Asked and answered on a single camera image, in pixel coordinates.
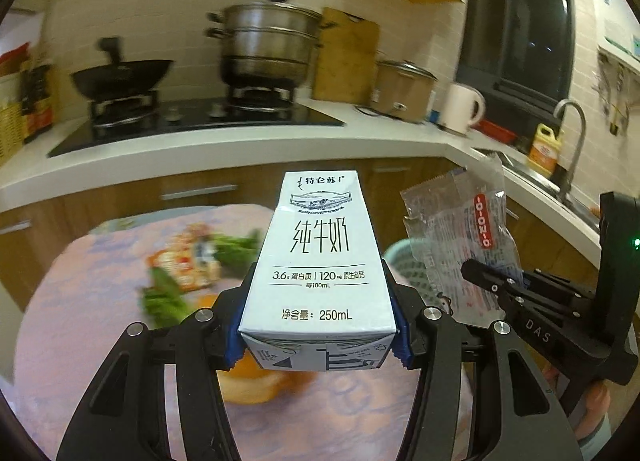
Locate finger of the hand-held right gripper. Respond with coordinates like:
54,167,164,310
520,268,597,300
460,259,527,307

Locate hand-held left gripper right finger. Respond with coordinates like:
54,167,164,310
381,256,584,461

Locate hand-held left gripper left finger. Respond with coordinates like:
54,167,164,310
56,263,261,461

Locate orange fruit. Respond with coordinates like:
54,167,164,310
197,293,321,404

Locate clear plastic wrapper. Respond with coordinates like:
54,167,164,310
400,152,523,327

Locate green plastic basket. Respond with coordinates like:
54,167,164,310
386,239,451,312

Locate green leafy vegetable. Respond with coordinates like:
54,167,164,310
139,268,197,328
209,231,262,268

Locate orange snack packet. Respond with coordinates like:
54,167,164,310
150,223,223,292

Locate white milk carton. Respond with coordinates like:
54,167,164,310
238,170,399,373

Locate person's right hand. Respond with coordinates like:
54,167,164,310
541,363,612,447

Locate steel sink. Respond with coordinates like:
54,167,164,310
480,146,601,226

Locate yellow detergent bottle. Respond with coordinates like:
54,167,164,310
527,122,565,179

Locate steel faucet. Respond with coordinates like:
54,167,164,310
552,98,587,196

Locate red tray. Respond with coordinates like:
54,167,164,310
475,120,516,144

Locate floral pink tablecloth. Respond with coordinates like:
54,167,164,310
0,202,476,461

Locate white electric kettle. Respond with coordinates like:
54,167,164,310
442,82,487,136

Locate wooden base cabinet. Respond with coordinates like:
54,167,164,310
0,156,601,312

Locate water heater pipes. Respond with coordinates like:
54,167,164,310
597,48,635,134

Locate brown rice cooker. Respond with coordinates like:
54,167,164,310
370,58,438,124

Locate black glass gas stove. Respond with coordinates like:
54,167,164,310
47,86,346,158

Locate dark window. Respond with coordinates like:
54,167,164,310
455,0,576,112

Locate wooden cutting board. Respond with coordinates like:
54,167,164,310
311,7,381,104

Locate white water heater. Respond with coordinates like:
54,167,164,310
585,0,640,59

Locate black wok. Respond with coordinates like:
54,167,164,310
70,37,176,104

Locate steel steamer pot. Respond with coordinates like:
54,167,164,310
204,2,323,89

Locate yellow woven basket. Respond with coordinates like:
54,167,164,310
0,103,26,164

